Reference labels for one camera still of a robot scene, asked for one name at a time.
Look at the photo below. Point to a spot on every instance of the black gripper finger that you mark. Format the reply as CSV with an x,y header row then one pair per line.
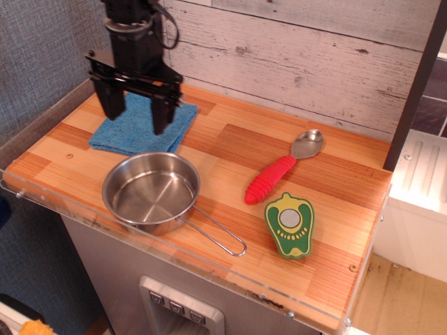
x,y
163,111
111,98

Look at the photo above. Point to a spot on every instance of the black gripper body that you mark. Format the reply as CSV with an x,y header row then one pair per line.
x,y
135,62

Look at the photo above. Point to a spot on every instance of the blue cloth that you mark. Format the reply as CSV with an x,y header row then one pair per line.
x,y
133,133

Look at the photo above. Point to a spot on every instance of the spoon with red handle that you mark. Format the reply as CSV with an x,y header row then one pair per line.
x,y
306,145

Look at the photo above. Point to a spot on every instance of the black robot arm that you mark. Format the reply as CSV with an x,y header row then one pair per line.
x,y
130,12

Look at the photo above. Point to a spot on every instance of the clear acrylic front guard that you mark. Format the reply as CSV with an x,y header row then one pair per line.
x,y
319,320

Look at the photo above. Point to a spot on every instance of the green toy bell pepper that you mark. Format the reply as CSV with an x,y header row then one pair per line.
x,y
290,221

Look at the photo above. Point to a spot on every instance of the grey cabinet with dispenser panel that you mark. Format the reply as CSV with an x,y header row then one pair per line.
x,y
141,293

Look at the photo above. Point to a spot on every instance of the yellow object bottom left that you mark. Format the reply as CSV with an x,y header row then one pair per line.
x,y
35,327

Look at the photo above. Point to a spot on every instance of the steel pan with wire handle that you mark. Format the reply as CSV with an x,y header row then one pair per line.
x,y
156,192

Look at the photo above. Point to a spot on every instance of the grey metal left rail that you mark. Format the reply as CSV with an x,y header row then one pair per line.
x,y
18,144

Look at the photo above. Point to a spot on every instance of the dark right frame post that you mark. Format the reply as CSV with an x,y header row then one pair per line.
x,y
422,76

